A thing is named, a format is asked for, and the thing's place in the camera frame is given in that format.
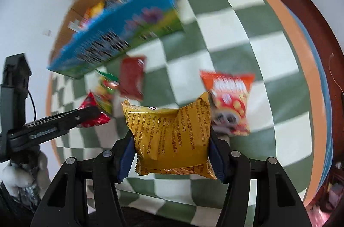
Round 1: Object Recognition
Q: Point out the small red snack packet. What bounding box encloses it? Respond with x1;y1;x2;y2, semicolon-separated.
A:
78;92;111;128

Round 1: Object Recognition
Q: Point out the yellow snack bag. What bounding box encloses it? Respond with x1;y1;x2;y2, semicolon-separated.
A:
122;92;216;179

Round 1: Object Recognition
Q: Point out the orange panda snack bag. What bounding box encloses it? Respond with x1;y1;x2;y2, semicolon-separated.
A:
200;70;255;136

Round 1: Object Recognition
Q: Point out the colourful candy bag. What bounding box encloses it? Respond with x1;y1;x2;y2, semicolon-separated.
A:
93;69;120;115

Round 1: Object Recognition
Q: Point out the dark red snack packet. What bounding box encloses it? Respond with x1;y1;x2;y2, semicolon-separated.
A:
119;56;146;101

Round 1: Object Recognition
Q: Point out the blue printed cardboard box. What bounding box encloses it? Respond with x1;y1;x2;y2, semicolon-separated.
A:
47;0;183;79

